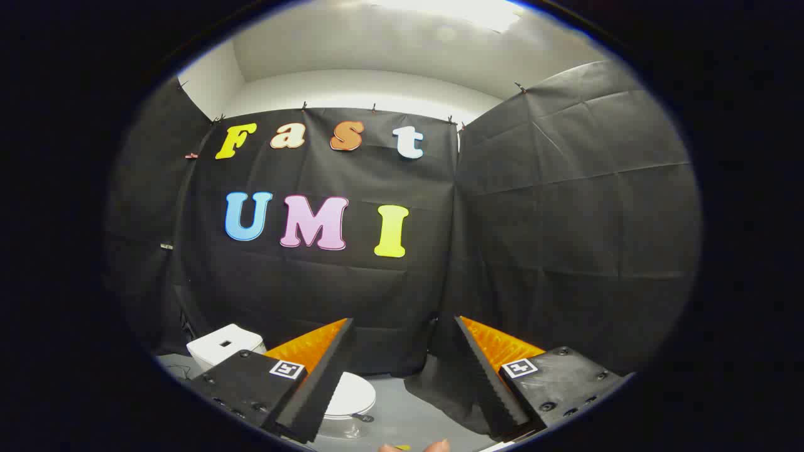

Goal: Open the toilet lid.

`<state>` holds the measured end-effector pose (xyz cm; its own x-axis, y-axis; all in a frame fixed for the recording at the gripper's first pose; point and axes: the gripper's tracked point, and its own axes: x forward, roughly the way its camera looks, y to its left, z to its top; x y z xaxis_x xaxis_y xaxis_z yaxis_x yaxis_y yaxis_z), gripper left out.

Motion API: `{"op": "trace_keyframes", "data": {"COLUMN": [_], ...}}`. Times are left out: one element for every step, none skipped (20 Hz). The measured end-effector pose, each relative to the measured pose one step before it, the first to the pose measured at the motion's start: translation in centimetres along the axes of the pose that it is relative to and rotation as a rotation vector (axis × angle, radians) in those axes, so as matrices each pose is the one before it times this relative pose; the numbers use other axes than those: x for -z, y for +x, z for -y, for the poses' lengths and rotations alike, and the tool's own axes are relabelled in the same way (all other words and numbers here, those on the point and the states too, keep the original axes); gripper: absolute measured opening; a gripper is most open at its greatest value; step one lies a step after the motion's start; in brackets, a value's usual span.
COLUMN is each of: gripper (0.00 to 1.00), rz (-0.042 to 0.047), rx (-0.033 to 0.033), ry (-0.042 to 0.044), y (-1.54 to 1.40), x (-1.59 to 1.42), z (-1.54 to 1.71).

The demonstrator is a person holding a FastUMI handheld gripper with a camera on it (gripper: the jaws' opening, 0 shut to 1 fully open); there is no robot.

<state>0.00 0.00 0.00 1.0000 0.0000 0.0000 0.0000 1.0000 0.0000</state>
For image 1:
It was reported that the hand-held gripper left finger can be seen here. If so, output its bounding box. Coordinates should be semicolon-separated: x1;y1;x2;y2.
187;317;354;444

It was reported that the white toilet lid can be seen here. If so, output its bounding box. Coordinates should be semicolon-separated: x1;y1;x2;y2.
323;372;378;422

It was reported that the black backdrop cloth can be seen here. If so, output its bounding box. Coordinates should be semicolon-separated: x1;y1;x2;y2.
104;60;703;435

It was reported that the white toilet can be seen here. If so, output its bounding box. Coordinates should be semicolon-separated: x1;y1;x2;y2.
186;323;378;440

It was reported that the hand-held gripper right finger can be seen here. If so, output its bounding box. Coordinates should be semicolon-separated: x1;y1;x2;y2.
454;315;632;441

